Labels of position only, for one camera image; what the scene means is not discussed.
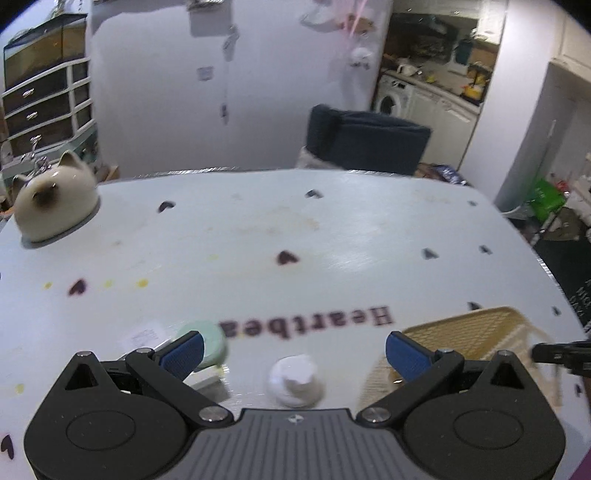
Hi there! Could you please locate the mint green tape measure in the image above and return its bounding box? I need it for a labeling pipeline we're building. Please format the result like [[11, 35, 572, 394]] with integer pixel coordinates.
[[177, 321, 228, 371]]

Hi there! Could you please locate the yellow plastic lattice basket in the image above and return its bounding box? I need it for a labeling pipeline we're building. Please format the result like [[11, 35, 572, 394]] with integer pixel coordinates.
[[359, 305, 565, 412]]

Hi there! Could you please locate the white paper label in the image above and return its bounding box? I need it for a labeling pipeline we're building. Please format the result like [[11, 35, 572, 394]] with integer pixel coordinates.
[[116, 321, 170, 354]]

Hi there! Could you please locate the green bag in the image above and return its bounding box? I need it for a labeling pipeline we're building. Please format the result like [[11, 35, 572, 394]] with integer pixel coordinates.
[[528, 178, 566, 223]]

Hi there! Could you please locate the cat-shaped ceramic jar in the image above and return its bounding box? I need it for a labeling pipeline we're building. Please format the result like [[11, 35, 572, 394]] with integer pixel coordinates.
[[12, 150, 100, 243]]

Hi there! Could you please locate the dark blue chair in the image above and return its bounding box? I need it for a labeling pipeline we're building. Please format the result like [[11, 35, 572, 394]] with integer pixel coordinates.
[[300, 104, 432, 176]]

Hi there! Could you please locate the white kitchen cabinet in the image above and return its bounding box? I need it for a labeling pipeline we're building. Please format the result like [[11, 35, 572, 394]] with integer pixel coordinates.
[[409, 85, 478, 169]]

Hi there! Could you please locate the white washing machine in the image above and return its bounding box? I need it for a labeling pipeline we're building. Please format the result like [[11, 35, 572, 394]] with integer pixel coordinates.
[[373, 74, 414, 119]]

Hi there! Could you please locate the white drawer cabinet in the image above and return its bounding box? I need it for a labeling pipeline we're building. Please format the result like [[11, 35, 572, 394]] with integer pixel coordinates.
[[2, 58, 95, 158]]

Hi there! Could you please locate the glass fish tank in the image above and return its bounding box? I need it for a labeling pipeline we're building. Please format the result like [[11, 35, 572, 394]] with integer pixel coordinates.
[[3, 13, 87, 90]]

